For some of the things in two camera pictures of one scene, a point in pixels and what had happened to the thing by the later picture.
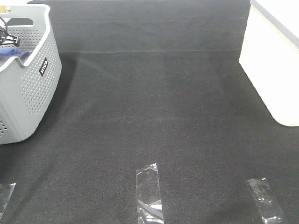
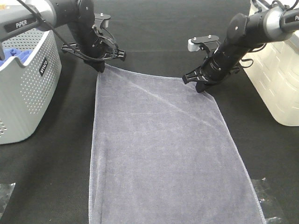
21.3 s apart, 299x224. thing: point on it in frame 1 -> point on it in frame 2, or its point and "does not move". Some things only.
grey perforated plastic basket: [28, 87] does not move
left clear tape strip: [6, 191] does not move
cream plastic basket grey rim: [271, 64] does not move
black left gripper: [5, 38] -> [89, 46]
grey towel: [23, 57] -> [161, 153]
